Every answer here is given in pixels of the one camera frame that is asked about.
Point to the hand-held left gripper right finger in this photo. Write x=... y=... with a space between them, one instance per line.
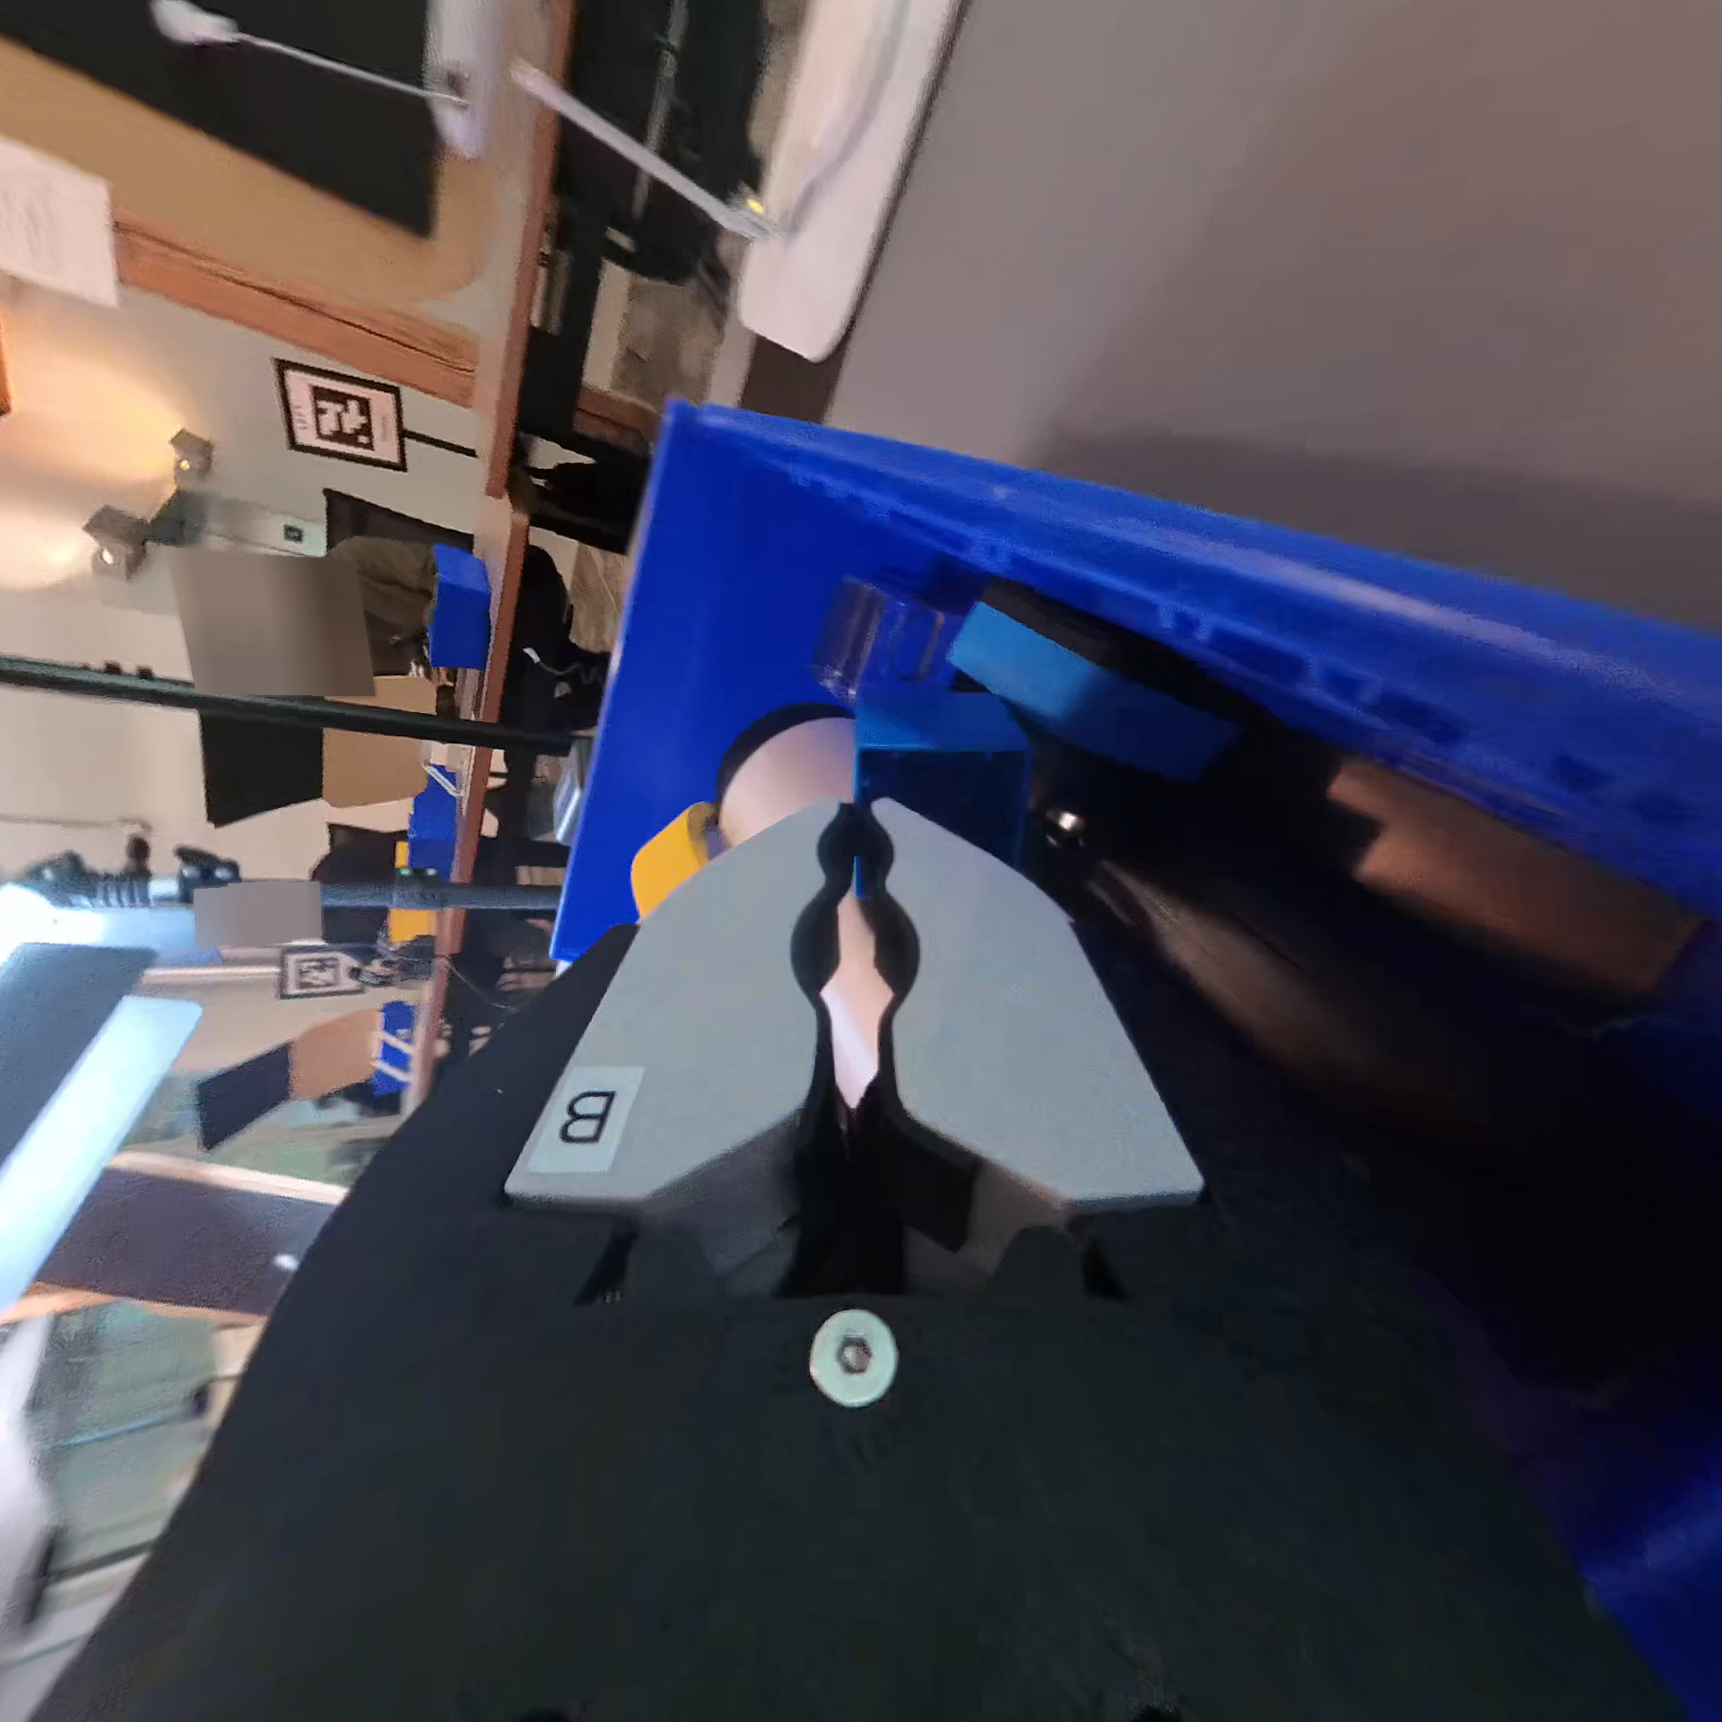
x=1023 y=1035

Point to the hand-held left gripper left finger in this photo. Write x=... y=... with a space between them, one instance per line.
x=673 y=1024

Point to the blue cube with round knob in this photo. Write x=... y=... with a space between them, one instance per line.
x=941 y=809

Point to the blue plastic bin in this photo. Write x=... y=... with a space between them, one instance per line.
x=726 y=565

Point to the black tripod pole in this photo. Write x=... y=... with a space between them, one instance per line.
x=444 y=899

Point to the white roll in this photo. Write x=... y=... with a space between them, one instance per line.
x=794 y=773

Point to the light blue block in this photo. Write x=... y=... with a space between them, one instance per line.
x=1077 y=679

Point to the clear plastic block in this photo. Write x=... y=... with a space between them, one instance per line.
x=874 y=633

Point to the small blue bin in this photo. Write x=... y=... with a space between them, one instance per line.
x=458 y=605

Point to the black overhead pole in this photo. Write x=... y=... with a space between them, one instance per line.
x=269 y=702

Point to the black white marker sign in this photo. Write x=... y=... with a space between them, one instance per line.
x=337 y=415

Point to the wooden pillar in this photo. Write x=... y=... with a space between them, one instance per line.
x=269 y=311

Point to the black board with wooden rim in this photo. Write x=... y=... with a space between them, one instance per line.
x=269 y=122

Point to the white paper notice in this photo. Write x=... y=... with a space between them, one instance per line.
x=54 y=223

